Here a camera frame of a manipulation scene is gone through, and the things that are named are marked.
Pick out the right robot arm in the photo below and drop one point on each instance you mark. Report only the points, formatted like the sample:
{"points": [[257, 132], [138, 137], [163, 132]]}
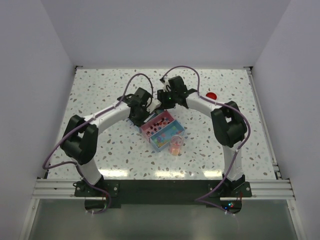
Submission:
{"points": [[229, 124]]}

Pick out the lollipops pile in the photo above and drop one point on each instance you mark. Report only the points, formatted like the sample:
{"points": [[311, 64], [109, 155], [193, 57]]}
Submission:
{"points": [[153, 127]]}

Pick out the four-compartment candy tray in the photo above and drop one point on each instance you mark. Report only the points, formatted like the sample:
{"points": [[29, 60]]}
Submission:
{"points": [[158, 114]]}

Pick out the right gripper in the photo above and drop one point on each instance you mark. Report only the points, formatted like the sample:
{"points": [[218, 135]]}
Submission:
{"points": [[161, 95]]}

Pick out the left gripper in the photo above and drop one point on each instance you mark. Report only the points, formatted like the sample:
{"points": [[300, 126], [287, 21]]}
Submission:
{"points": [[139, 123]]}

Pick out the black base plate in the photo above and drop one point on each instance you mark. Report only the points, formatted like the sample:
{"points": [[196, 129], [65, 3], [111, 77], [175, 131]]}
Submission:
{"points": [[115, 193]]}

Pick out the clear plastic jar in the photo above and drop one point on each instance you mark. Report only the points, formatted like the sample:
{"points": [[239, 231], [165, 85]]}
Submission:
{"points": [[175, 145]]}

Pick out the aluminium frame rail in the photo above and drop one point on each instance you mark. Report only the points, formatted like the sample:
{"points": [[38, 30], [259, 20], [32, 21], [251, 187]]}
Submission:
{"points": [[124, 154]]}

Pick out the star candies pile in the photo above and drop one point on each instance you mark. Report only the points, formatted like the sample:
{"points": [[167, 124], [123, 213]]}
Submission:
{"points": [[163, 138]]}

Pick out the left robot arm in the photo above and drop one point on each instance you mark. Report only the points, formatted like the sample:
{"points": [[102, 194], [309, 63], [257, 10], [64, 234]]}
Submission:
{"points": [[80, 138]]}

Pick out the red jar lid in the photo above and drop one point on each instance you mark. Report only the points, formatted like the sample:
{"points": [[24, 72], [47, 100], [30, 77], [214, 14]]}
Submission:
{"points": [[211, 95]]}

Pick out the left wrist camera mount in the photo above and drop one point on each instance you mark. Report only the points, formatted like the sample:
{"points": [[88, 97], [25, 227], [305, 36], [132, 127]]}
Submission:
{"points": [[154, 105]]}

